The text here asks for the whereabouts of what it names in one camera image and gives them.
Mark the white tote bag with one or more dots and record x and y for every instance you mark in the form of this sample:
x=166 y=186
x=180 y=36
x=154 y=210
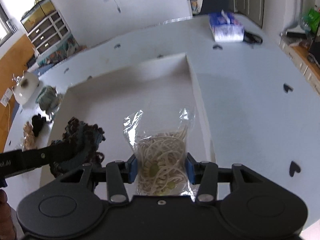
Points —
x=196 y=6

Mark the blue tissue pack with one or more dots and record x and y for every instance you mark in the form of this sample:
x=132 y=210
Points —
x=225 y=27

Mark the dark teal brown scrunchie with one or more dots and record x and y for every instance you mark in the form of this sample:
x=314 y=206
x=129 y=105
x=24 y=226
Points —
x=81 y=142

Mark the white shallow tray box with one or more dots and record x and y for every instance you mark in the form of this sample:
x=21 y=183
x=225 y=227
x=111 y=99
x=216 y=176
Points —
x=159 y=88

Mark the grey three drawer cabinet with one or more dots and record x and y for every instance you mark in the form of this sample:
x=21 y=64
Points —
x=49 y=32

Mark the person's hand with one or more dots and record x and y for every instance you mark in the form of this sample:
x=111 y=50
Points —
x=7 y=229

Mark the patterned storage box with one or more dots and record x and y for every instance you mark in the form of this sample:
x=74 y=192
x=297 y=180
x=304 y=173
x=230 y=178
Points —
x=62 y=51

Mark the green shopping bag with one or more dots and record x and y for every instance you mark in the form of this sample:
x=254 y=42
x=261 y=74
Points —
x=310 y=21

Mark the light blue patterned pouch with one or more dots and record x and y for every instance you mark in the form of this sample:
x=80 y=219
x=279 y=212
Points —
x=48 y=100

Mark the cat shaped ceramic figurine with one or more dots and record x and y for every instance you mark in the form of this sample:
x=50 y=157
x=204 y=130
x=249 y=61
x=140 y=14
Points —
x=25 y=86

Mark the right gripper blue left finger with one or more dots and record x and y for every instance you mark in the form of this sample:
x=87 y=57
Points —
x=119 y=173

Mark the glass fish tank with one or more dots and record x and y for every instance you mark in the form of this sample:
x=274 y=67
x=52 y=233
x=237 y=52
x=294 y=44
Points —
x=36 y=14

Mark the bag of cream cords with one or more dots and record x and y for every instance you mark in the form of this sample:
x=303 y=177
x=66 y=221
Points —
x=160 y=145

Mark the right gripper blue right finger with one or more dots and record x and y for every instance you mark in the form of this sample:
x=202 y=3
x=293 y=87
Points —
x=205 y=175

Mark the white wall socket pair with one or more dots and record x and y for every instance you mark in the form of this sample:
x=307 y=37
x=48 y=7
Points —
x=6 y=97

